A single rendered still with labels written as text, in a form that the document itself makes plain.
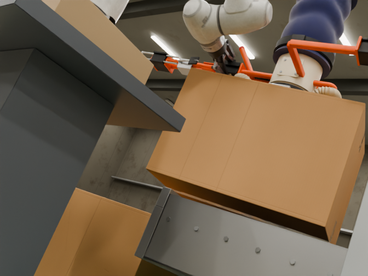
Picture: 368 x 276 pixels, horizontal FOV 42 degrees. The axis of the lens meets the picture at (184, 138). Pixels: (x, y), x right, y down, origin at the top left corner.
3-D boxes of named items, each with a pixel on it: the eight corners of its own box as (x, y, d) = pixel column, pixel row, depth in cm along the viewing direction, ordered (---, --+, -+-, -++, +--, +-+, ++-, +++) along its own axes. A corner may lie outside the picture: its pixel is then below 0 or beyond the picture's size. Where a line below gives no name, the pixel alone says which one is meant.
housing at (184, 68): (196, 77, 202) (200, 68, 203) (189, 68, 196) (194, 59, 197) (182, 75, 205) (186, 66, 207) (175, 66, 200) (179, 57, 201)
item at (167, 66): (172, 73, 209) (176, 63, 210) (165, 64, 203) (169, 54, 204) (156, 70, 213) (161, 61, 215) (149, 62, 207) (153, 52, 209)
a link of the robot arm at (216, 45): (193, 43, 171) (199, 52, 176) (214, 45, 166) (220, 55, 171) (202, 22, 173) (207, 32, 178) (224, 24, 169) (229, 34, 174)
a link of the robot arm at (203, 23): (192, 48, 170) (227, 43, 164) (174, 21, 157) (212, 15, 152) (196, 23, 174) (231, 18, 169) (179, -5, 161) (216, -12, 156)
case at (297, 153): (332, 254, 167) (364, 152, 178) (325, 227, 133) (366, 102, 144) (183, 202, 193) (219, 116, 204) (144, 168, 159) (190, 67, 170)
